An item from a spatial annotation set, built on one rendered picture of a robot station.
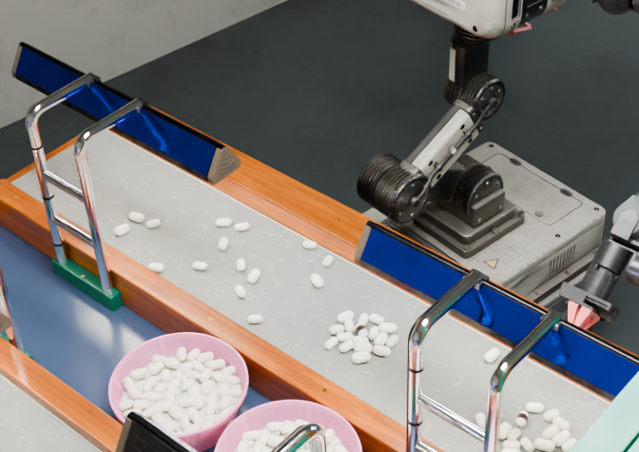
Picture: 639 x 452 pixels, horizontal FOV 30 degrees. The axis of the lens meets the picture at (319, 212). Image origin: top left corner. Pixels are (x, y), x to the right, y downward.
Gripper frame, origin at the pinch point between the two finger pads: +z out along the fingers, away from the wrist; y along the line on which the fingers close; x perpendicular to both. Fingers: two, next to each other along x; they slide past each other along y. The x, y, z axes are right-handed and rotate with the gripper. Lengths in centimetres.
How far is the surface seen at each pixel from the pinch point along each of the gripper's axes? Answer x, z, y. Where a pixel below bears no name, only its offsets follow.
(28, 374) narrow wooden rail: -35, 54, -81
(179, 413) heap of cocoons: -24, 46, -52
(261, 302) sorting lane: -4, 22, -60
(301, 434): -61, 31, -8
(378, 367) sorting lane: -3.0, 21.5, -30.2
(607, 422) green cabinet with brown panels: -128, 9, 48
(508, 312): -31.5, 1.6, -0.4
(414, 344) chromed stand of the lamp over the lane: -41.2, 13.2, -8.0
